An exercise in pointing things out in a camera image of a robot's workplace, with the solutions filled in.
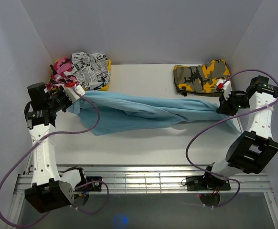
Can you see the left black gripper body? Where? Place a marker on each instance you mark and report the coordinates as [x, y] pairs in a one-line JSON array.
[[59, 101]]

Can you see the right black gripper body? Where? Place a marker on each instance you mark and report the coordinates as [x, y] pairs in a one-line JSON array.
[[234, 102]]

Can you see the light blue trousers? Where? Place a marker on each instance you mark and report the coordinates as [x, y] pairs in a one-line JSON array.
[[114, 112]]

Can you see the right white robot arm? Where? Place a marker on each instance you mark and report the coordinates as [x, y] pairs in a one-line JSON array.
[[255, 147]]

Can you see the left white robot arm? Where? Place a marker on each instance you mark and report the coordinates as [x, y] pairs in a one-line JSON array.
[[49, 189]]

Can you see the pink camouflage trousers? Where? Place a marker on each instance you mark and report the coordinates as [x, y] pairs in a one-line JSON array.
[[62, 75]]

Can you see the camouflage yellow green trousers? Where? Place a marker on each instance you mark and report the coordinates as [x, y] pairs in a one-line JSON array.
[[200, 79]]

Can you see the white black print trousers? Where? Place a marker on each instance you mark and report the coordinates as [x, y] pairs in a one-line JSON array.
[[92, 70]]

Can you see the yellow plastic tray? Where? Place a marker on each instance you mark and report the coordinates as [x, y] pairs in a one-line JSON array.
[[65, 74]]

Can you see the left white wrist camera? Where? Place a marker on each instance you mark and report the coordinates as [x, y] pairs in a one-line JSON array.
[[74, 93]]

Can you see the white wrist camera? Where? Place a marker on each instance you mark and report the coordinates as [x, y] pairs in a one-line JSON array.
[[224, 87], [74, 93]]

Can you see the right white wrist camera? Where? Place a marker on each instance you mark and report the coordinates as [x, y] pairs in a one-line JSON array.
[[224, 87]]

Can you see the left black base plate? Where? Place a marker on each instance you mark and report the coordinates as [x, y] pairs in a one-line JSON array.
[[90, 183]]

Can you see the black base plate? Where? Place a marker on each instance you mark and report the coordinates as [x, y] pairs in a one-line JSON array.
[[90, 183], [206, 183]]

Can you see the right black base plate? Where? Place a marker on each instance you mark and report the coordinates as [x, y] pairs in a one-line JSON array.
[[206, 183]]

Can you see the aluminium rail frame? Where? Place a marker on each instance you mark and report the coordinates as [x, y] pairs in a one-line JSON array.
[[168, 179]]

